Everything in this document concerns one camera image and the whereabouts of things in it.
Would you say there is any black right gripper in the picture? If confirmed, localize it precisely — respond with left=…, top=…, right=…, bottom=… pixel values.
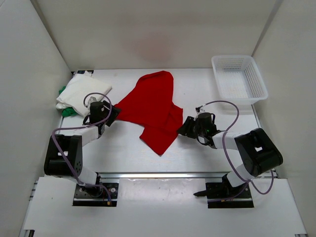
left=178, top=117, right=207, bottom=139

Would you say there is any red t-shirt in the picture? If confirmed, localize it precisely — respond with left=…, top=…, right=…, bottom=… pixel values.
left=115, top=71, right=183, bottom=156

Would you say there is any white t-shirt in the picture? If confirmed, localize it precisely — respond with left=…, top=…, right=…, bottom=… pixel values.
left=63, top=74, right=112, bottom=117

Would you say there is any green t-shirt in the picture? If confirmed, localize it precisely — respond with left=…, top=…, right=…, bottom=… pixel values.
left=56, top=86, right=77, bottom=118

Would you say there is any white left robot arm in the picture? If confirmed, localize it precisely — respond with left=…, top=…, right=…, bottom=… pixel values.
left=44, top=101, right=121, bottom=198

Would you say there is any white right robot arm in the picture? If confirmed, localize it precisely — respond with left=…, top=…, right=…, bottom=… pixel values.
left=177, top=112, right=283, bottom=198

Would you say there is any dark table label sticker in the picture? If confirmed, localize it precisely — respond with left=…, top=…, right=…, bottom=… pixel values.
left=77, top=70, right=94, bottom=74

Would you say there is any white plastic laundry basket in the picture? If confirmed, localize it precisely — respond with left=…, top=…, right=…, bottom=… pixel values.
left=211, top=55, right=268, bottom=105

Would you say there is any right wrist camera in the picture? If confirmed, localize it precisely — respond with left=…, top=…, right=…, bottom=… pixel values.
left=194, top=104, right=205, bottom=120

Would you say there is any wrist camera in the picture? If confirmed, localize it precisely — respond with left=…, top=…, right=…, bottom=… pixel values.
left=194, top=104, right=205, bottom=120
left=85, top=96, right=97, bottom=108

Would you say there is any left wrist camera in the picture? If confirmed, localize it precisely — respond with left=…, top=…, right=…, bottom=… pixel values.
left=85, top=96, right=97, bottom=108

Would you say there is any aluminium rail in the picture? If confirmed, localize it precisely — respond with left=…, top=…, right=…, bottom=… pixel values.
left=99, top=172, right=226, bottom=179

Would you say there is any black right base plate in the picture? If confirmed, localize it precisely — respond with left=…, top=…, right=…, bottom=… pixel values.
left=194, top=182, right=254, bottom=209

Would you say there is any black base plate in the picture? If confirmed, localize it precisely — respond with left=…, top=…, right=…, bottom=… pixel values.
left=194, top=182, right=254, bottom=209
left=73, top=180, right=119, bottom=207

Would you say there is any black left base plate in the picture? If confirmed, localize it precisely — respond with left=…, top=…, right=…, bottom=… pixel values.
left=73, top=180, right=119, bottom=207

